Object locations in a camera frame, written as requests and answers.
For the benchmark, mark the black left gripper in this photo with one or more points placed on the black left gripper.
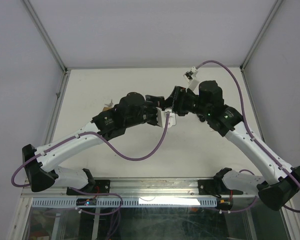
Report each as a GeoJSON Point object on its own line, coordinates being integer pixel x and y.
{"type": "Point", "coordinates": [156, 102]}

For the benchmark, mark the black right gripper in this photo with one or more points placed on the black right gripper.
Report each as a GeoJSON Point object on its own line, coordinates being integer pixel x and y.
{"type": "Point", "coordinates": [176, 100]}

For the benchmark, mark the small silver key bunch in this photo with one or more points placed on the small silver key bunch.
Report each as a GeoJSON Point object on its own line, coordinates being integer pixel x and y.
{"type": "Point", "coordinates": [109, 105]}

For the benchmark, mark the large brass padlock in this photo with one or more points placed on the large brass padlock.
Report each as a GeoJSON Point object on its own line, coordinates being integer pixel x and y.
{"type": "Point", "coordinates": [106, 108]}

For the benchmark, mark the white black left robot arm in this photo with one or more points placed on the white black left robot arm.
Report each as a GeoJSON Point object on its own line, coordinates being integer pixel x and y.
{"type": "Point", "coordinates": [42, 164]}

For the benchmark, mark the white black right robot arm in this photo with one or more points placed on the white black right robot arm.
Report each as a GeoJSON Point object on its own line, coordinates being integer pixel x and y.
{"type": "Point", "coordinates": [278, 182]}

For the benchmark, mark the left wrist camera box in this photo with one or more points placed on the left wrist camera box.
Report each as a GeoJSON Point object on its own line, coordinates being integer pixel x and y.
{"type": "Point", "coordinates": [165, 118]}

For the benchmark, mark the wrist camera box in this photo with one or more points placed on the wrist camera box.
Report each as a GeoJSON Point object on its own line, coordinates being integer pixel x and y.
{"type": "Point", "coordinates": [191, 78]}
{"type": "Point", "coordinates": [165, 118]}

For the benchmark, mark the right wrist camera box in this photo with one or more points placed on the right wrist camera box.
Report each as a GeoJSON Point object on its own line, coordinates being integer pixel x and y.
{"type": "Point", "coordinates": [191, 78]}

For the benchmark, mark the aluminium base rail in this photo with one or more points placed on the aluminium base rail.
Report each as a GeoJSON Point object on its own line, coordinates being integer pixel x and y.
{"type": "Point", "coordinates": [133, 187]}

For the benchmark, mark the aluminium frame post left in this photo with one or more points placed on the aluminium frame post left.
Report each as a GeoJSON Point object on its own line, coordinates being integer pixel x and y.
{"type": "Point", "coordinates": [44, 34]}

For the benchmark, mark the aluminium frame post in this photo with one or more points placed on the aluminium frame post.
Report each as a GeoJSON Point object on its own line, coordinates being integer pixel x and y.
{"type": "Point", "coordinates": [44, 34]}
{"type": "Point", "coordinates": [262, 32]}

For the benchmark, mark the aluminium frame post right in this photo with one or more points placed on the aluminium frame post right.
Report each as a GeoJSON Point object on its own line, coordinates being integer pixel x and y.
{"type": "Point", "coordinates": [262, 32]}

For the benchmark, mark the slotted cable duct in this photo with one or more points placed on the slotted cable duct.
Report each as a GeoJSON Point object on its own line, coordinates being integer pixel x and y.
{"type": "Point", "coordinates": [126, 202]}

